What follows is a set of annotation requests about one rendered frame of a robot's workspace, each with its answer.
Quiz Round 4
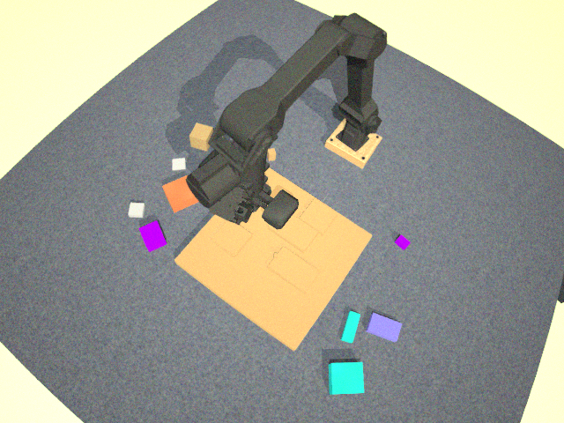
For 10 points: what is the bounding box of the turquoise cube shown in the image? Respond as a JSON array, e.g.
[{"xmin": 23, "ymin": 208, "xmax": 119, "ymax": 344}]
[{"xmin": 329, "ymin": 362, "xmax": 364, "ymax": 394}]

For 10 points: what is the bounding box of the turquoise rectangular block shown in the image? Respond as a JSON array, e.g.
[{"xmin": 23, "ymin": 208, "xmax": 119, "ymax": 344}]
[{"xmin": 341, "ymin": 311, "xmax": 360, "ymax": 343}]

